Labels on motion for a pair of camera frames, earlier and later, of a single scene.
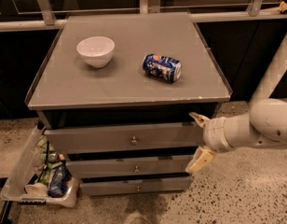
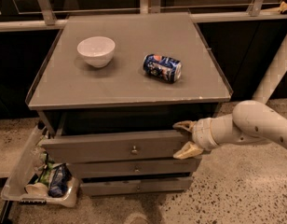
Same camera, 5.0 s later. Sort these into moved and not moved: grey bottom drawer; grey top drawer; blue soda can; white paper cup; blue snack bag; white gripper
Moved: grey top drawer; white gripper
Not moved: white paper cup; blue snack bag; grey bottom drawer; blue soda can
